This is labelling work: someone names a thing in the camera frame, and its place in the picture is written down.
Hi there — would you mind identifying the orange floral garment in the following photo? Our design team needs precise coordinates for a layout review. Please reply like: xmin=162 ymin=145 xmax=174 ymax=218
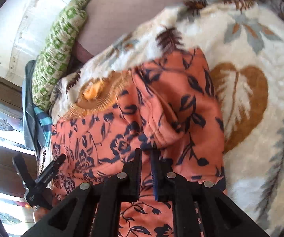
xmin=50 ymin=48 xmax=228 ymax=237

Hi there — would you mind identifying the person's left hand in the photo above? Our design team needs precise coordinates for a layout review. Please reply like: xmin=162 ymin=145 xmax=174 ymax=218
xmin=33 ymin=207 xmax=49 ymax=223

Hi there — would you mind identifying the grey-blue garment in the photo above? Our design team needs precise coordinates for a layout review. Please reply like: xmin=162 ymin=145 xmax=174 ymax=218
xmin=22 ymin=60 xmax=41 ymax=159

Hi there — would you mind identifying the blue striped knit sleeve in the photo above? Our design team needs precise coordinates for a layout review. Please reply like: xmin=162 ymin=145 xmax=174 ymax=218
xmin=34 ymin=106 xmax=52 ymax=148

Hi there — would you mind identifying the green checkered pillow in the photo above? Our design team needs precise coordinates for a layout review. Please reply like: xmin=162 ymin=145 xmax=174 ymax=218
xmin=32 ymin=0 xmax=91 ymax=111

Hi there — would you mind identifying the cream leaf-pattern fleece blanket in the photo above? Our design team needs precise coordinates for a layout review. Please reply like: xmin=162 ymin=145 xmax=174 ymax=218
xmin=51 ymin=0 xmax=284 ymax=236

